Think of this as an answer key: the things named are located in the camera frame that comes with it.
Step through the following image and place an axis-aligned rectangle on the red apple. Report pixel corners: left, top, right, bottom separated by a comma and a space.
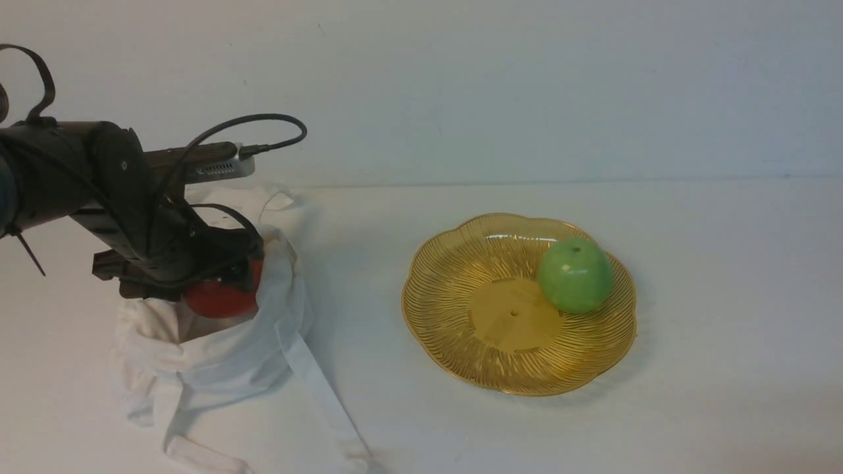
182, 260, 264, 320

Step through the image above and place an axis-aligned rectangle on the white cloth tote bag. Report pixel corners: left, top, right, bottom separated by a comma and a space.
109, 184, 375, 473

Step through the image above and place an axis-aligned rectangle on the yellow ribbed plastic plate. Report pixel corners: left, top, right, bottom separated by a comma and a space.
402, 213, 636, 396

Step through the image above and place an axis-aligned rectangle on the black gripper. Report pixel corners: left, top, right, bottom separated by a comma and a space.
71, 191, 264, 301

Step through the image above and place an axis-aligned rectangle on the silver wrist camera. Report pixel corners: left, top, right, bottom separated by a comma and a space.
144, 142, 256, 185

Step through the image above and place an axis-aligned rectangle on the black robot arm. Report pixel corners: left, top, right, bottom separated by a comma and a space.
2, 118, 264, 301

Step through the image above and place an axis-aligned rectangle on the green apple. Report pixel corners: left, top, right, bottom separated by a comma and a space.
537, 238, 613, 314

